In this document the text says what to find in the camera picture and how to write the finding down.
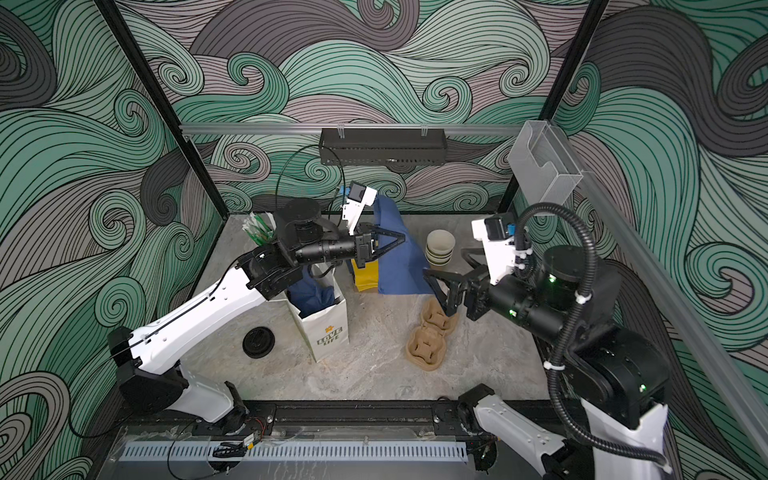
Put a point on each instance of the black coffee cup lid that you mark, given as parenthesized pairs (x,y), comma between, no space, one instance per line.
(258,342)

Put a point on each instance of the black enclosure corner post left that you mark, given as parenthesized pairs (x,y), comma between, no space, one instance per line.
(133,53)

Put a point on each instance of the stack of paper cups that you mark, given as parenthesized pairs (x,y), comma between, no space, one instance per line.
(440,245)

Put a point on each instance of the grey aluminium rail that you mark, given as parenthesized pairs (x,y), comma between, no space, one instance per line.
(271,128)

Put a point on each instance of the black enclosure corner post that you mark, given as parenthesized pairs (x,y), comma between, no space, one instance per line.
(133,53)
(573,58)

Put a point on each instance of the dark blue paper napkin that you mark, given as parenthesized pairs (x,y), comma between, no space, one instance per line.
(309,296)

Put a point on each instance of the white paper takeout bag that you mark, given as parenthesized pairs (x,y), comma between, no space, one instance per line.
(326,332)

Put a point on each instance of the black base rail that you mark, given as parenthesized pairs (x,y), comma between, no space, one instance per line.
(441,416)

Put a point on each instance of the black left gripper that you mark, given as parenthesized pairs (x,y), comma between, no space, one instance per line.
(363,244)

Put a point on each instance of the brown pulp cup carrier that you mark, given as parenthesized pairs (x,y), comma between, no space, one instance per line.
(426,347)

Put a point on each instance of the bundle of wrapped straws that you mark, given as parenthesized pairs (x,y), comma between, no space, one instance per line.
(258,229)

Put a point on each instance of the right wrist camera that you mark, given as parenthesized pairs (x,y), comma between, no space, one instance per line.
(497,235)

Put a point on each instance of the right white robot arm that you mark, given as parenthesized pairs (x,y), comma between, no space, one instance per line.
(606,383)

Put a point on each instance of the yellow paper napkin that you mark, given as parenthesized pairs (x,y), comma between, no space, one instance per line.
(366,278)

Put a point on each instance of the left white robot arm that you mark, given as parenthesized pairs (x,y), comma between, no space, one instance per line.
(150,375)

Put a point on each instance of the clear acrylic wall holder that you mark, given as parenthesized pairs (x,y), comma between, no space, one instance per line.
(543,165)

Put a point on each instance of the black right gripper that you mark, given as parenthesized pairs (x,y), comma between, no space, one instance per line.
(478,277)

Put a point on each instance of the black enclosure corner post right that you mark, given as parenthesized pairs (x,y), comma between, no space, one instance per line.
(573,58)

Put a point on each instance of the black wall-mounted tray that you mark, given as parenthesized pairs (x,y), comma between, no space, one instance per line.
(383,146)

